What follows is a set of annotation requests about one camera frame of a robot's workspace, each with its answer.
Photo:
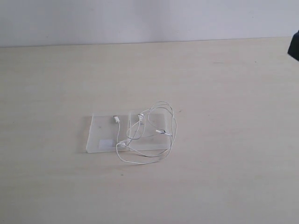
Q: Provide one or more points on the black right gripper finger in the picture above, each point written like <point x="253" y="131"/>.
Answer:
<point x="293" y="50"/>

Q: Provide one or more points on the white wired earphones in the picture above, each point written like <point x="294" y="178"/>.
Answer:
<point x="150" y="133"/>

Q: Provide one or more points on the clear plastic hinged case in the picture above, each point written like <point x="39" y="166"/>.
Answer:
<point x="104" y="127"/>

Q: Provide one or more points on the small white paper label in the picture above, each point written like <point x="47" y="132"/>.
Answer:
<point x="104" y="144"/>

